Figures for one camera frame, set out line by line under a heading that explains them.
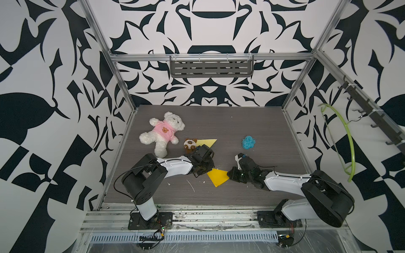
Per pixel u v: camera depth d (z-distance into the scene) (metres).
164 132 0.96
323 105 0.85
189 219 0.76
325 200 0.44
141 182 0.46
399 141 0.50
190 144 0.97
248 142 0.99
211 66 0.94
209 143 1.01
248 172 0.70
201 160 0.71
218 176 0.91
